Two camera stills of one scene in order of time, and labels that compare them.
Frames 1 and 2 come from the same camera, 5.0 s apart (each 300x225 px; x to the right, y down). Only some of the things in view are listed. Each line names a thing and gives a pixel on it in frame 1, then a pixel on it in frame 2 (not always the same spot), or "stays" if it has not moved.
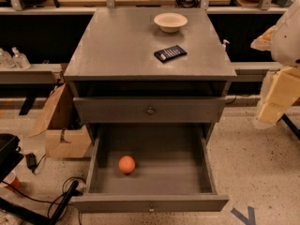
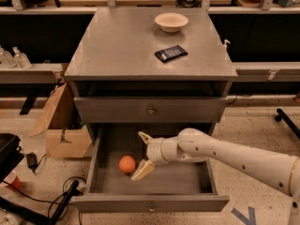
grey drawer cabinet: [149, 66] stays
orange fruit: [127, 164] stays
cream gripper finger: [279, 92] to [159, 151]
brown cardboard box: [67, 135] stays
